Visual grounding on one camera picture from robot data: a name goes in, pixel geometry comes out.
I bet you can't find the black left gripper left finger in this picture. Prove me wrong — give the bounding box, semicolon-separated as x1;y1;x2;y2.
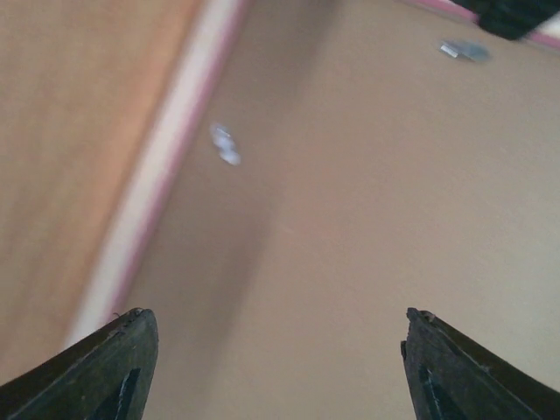
1;308;158;419

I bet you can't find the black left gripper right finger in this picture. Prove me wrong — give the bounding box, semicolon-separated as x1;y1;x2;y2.
401;307;559;419

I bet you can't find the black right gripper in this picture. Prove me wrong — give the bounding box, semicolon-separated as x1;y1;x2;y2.
454;0;559;40

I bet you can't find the brown cardboard backing board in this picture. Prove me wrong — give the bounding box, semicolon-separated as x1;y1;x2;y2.
127;1;559;419

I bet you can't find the pink wooden picture frame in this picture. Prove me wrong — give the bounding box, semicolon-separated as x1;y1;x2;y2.
66;1;559;357

